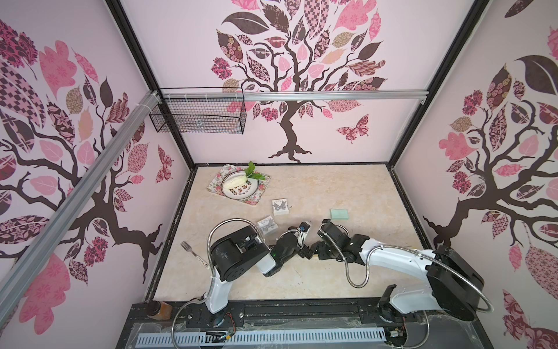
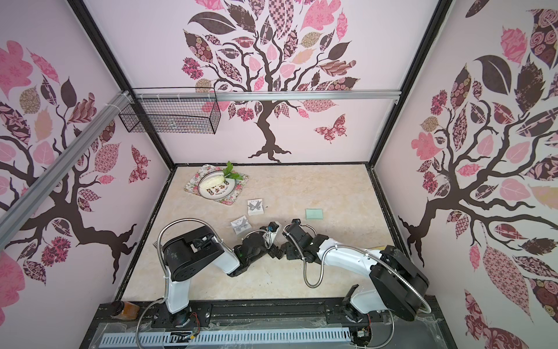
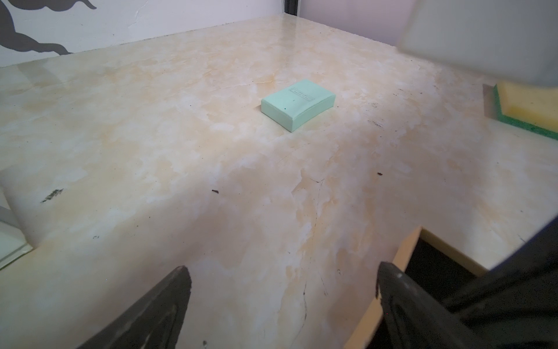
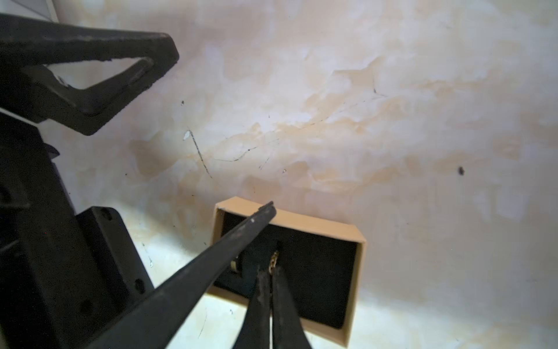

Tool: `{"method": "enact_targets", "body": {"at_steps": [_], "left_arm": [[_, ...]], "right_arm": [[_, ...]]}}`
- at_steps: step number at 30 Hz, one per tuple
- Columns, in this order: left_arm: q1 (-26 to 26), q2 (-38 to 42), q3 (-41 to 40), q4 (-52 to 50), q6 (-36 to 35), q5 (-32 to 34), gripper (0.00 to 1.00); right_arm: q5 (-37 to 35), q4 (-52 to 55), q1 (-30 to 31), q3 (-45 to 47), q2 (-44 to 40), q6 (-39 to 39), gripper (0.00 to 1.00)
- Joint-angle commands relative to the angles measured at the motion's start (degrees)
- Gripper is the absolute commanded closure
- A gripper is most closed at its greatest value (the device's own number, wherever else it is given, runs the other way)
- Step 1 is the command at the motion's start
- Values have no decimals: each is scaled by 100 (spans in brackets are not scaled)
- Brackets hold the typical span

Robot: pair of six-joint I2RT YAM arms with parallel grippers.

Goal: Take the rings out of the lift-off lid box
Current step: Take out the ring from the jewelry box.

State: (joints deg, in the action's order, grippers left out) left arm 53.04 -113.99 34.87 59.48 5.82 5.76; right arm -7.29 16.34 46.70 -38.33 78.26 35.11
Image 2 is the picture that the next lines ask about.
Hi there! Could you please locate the white gift box near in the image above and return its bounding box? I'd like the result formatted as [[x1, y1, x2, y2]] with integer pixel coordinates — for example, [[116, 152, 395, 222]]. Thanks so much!
[[230, 215, 252, 236]]

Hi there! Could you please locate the aluminium rail left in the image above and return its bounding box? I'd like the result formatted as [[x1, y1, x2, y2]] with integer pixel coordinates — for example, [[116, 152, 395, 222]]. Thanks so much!
[[1, 91, 132, 249]]

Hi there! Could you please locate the white gift box far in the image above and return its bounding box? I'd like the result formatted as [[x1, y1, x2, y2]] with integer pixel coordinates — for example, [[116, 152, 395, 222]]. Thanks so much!
[[247, 199, 264, 216]]

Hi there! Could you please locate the floral round plate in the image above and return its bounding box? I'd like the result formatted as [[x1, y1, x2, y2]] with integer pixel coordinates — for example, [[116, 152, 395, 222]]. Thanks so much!
[[198, 171, 236, 201]]

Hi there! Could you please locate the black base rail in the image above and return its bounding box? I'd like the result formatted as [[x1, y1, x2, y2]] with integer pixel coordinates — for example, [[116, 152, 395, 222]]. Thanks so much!
[[93, 296, 437, 328]]

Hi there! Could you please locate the green leaf sprig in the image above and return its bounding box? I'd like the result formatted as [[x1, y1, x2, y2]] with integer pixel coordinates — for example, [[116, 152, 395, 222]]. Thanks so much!
[[223, 161, 244, 180]]

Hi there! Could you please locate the white cable duct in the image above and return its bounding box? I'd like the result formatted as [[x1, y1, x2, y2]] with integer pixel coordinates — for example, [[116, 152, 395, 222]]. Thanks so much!
[[97, 327, 352, 348]]

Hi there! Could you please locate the white gift box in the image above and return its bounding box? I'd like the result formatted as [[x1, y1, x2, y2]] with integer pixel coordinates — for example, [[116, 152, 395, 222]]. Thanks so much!
[[230, 215, 252, 236], [247, 199, 264, 216]]

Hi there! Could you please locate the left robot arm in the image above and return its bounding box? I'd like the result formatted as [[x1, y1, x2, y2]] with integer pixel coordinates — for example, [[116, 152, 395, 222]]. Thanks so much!
[[158, 222, 283, 314]]

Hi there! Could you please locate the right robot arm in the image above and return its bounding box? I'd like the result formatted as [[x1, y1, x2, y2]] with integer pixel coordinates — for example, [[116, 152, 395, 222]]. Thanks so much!
[[283, 219, 432, 321]]

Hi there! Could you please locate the left amber spice jar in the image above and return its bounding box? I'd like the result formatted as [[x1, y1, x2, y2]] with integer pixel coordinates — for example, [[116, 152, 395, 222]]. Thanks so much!
[[110, 300, 140, 321]]

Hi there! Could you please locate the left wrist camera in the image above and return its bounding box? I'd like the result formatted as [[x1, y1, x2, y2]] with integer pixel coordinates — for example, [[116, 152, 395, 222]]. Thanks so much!
[[266, 221, 280, 235]]

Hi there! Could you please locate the floral square tray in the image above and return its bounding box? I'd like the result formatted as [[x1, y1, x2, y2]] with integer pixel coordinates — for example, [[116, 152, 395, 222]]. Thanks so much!
[[184, 164, 249, 206]]

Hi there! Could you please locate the black wire basket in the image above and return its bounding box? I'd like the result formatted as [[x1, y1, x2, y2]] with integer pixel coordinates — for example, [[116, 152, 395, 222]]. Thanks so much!
[[119, 87, 222, 135]]

